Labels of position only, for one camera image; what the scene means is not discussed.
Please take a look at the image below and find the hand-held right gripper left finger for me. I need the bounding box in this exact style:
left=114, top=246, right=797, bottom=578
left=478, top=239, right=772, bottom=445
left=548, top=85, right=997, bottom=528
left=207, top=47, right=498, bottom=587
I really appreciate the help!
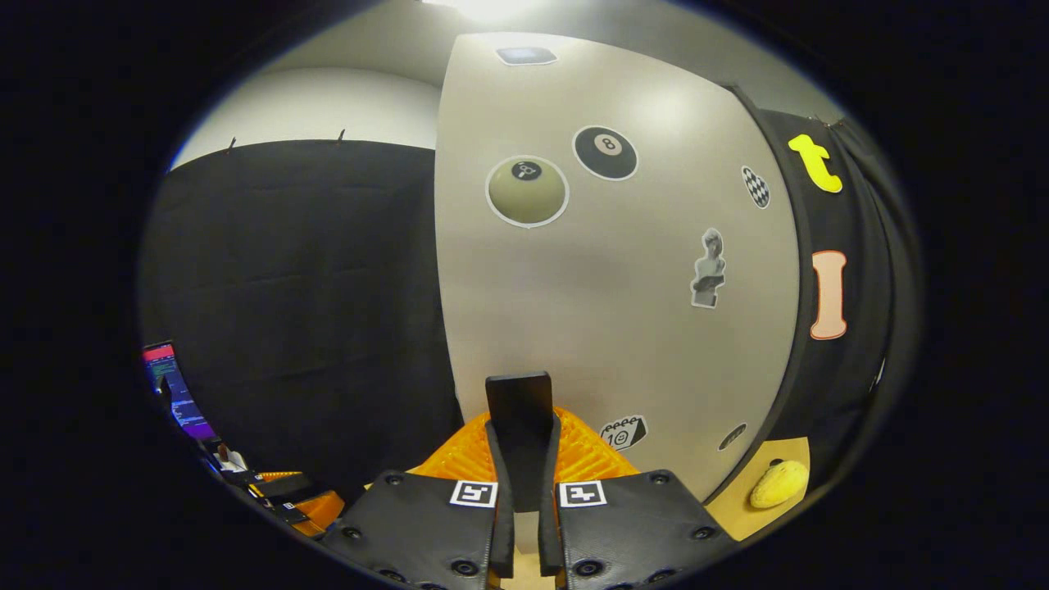
left=318, top=412, right=515, bottom=590

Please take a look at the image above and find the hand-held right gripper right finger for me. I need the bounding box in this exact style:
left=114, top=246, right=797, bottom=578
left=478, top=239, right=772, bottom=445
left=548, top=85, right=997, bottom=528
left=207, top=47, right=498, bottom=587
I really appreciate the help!
left=539, top=408, right=740, bottom=590

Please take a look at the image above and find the black cabinet door handle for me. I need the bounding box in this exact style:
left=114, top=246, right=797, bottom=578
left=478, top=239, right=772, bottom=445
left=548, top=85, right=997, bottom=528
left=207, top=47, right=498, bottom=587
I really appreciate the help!
left=484, top=372, right=555, bottom=515

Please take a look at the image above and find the light grey cabinet door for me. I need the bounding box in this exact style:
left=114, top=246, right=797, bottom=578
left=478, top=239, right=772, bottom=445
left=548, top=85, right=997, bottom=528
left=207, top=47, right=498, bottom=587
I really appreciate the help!
left=433, top=33, right=802, bottom=533

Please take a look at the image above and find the yellow lemon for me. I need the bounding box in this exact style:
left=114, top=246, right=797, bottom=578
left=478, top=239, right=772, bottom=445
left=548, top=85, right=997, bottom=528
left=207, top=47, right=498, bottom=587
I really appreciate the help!
left=749, top=460, right=810, bottom=510

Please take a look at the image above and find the computer monitor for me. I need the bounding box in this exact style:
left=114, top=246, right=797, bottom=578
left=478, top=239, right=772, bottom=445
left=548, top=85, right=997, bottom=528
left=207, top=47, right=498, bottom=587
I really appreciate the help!
left=142, top=342, right=219, bottom=443

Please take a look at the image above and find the black backdrop cloth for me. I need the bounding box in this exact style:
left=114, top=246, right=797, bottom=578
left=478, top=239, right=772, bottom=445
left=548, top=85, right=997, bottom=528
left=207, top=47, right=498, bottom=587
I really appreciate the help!
left=138, top=107, right=910, bottom=513

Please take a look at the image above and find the ceiling light panel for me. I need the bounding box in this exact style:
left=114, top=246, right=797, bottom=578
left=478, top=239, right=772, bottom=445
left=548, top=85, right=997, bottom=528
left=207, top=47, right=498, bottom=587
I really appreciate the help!
left=425, top=0, right=538, bottom=23

